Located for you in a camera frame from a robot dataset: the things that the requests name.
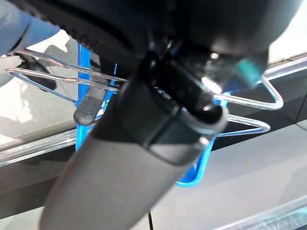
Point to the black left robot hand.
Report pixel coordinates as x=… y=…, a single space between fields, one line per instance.
x=134 y=148

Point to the blue plastic shopping basket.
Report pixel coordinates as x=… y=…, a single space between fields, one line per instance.
x=84 y=62

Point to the green drink bottle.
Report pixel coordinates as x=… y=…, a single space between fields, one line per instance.
x=249 y=73

